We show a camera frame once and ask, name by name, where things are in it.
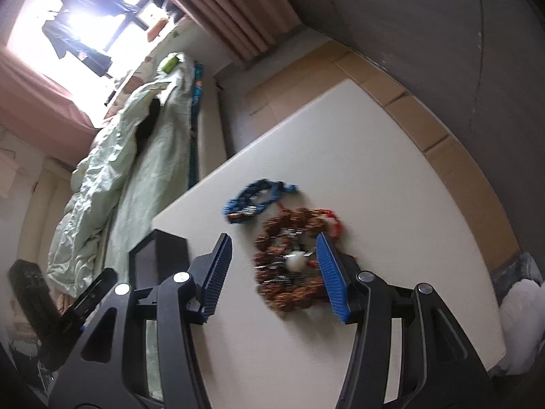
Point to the green bed sheet bed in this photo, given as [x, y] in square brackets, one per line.
[186, 144]

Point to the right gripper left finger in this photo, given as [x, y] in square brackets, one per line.
[209, 272]

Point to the green box on bed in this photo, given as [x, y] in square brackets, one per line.
[169, 63]

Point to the black garment on bed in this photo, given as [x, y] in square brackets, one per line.
[145, 127]

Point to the pink curtain right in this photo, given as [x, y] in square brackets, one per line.
[246, 29]

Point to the flattened cardboard sheet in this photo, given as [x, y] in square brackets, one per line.
[312, 75]

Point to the pink curtain left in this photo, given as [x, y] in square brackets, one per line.
[42, 113]

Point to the light green duvet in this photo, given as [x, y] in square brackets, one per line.
[96, 186]

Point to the hanging dark clothes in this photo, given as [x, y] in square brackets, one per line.
[87, 29]

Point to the pink curtain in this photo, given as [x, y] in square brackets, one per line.
[42, 113]
[246, 29]

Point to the white bag on floor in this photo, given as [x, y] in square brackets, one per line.
[522, 319]

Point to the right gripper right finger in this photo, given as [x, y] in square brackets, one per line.
[339, 273]

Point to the black jewelry box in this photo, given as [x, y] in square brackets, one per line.
[157, 257]

